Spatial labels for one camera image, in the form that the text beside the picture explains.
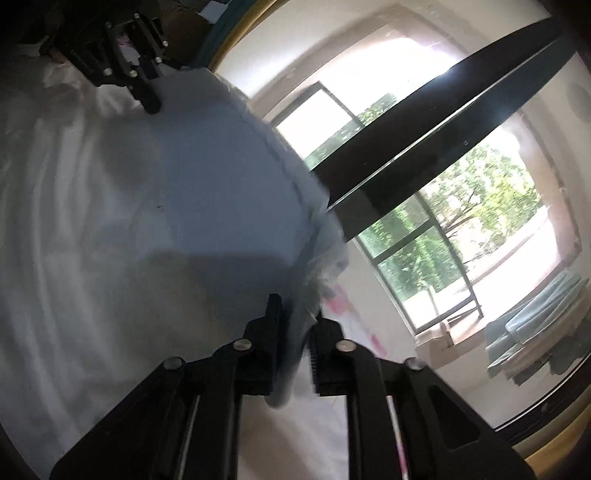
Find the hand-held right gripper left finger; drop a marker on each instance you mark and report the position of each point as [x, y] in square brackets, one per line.
[272, 350]

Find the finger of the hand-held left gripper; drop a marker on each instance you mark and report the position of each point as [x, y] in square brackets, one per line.
[143, 55]

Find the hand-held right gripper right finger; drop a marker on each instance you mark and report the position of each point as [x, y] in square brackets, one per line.
[328, 360]

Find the white hooded jacket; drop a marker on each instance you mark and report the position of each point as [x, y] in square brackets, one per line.
[184, 184]

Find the large cardboard box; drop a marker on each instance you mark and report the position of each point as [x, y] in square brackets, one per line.
[184, 27]

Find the pink floral bed sheet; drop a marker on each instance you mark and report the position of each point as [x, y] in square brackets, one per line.
[358, 318]

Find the blue curtain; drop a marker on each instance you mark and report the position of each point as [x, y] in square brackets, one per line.
[217, 46]

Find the yellow curtain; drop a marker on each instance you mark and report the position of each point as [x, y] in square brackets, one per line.
[242, 34]
[558, 443]

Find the dark balcony railing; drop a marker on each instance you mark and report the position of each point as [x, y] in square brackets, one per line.
[475, 304]

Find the beige hanging garment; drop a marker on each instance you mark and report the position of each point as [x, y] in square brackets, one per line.
[524, 369]

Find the light blue hanging towel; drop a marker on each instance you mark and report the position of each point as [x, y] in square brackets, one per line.
[531, 323]

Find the dark hanging garment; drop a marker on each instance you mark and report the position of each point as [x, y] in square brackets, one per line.
[565, 360]

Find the dark door frame post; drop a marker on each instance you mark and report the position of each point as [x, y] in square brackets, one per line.
[415, 138]
[554, 406]

